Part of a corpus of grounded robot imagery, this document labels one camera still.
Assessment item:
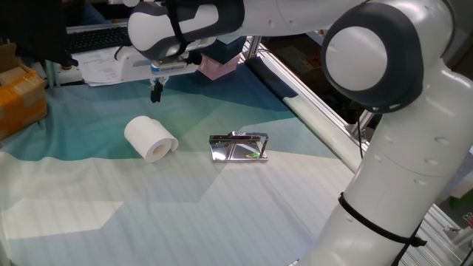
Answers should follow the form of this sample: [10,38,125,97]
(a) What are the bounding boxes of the pink gift box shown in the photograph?
[197,53,242,81]

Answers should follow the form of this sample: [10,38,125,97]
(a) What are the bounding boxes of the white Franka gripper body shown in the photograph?
[116,44,200,81]

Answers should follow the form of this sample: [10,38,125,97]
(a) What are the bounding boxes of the white toilet paper roll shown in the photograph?
[123,115,180,164]

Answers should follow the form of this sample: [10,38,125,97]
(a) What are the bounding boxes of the cardboard box with orange tape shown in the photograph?
[0,43,49,141]

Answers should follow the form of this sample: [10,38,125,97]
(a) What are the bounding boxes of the blue green white tablecloth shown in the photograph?
[0,62,365,266]

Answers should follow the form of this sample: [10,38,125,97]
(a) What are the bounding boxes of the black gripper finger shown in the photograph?
[149,75,158,103]
[157,75,169,103]

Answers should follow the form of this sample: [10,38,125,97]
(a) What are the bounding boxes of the printed paper sheets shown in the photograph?
[72,46,129,88]

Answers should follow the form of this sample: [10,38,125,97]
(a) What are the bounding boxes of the black keyboard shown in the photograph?
[67,25,133,55]

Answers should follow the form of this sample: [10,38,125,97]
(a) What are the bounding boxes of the shiny metal toilet paper holder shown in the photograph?
[208,131,270,163]

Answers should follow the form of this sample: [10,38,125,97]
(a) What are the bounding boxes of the navy gift box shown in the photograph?
[201,35,248,66]

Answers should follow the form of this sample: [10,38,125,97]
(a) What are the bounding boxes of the aluminium frame post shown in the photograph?
[245,35,262,60]
[350,109,375,144]

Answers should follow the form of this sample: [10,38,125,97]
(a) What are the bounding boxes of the grey wrist sensor box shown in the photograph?
[149,61,188,77]

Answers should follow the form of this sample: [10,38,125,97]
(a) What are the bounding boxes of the aluminium table side rail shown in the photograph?
[242,36,370,174]

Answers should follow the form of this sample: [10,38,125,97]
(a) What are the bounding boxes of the green plastic item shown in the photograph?
[449,188,473,212]

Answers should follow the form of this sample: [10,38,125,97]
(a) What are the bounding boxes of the black monitor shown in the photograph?
[0,0,71,68]

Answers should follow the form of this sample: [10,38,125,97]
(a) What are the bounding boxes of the aluminium frame beam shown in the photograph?
[66,20,129,34]

